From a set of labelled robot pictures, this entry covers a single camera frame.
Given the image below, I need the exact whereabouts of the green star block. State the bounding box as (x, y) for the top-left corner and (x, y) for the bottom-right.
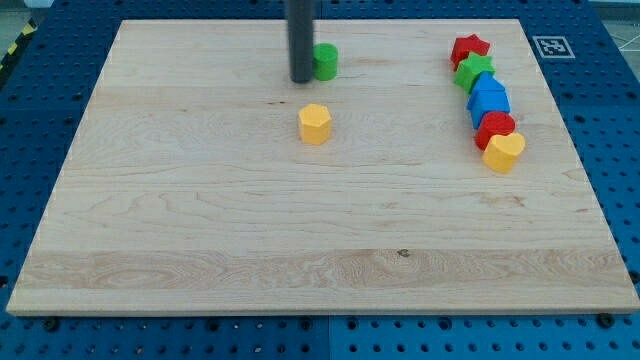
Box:
(454, 52), (495, 94)

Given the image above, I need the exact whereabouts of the green cylinder block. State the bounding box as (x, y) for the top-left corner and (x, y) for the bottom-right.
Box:
(313, 43), (339, 81)

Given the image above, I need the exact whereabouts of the red star block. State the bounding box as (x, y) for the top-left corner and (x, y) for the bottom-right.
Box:
(450, 34), (490, 70)

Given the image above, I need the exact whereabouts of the yellow heart block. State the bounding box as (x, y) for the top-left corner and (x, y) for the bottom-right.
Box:
(482, 132), (526, 174)

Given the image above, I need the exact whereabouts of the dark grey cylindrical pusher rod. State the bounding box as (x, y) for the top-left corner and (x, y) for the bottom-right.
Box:
(285, 0), (315, 84)

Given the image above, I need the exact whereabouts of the red cylinder block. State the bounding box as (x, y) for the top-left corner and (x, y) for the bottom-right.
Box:
(475, 111), (516, 151)

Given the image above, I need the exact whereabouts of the white fiducial marker tag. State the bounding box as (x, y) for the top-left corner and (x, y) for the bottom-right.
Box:
(532, 35), (575, 59)

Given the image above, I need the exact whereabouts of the yellow hexagon block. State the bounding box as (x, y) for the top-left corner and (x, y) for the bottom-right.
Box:
(298, 104), (332, 145)

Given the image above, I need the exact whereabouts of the light wooden board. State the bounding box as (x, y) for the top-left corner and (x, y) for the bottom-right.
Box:
(7, 19), (639, 317)

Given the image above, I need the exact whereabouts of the blue house-shaped block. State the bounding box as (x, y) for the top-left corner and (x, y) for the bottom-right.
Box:
(466, 72), (511, 130)

